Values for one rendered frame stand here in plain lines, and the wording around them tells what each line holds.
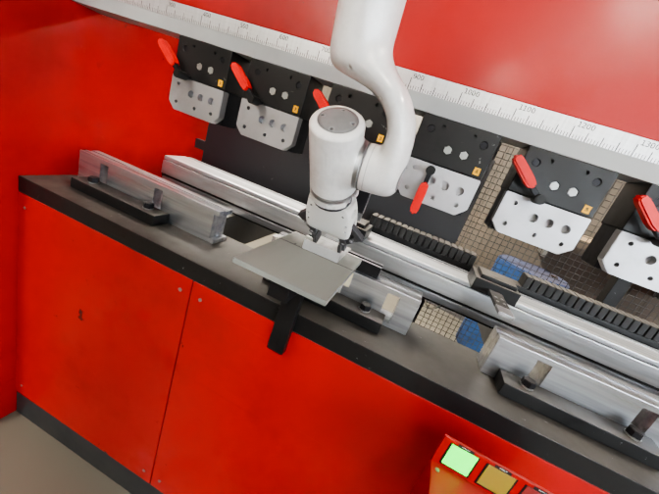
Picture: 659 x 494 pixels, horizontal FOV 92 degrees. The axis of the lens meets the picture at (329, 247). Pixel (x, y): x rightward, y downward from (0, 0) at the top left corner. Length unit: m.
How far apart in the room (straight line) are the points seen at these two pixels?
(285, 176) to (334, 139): 0.91
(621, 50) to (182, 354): 1.08
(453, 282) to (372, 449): 0.49
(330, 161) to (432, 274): 0.60
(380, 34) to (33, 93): 0.94
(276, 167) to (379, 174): 0.93
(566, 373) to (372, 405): 0.40
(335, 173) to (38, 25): 0.89
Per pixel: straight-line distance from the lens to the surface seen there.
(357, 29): 0.50
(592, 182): 0.74
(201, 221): 0.93
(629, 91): 0.76
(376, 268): 0.76
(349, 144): 0.48
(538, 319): 1.08
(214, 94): 0.88
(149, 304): 0.95
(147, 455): 1.27
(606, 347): 1.16
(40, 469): 1.54
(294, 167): 1.35
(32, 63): 1.19
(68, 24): 1.23
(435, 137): 0.70
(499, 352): 0.81
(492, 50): 0.73
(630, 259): 0.78
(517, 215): 0.71
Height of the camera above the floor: 1.24
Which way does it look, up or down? 18 degrees down
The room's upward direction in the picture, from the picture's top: 20 degrees clockwise
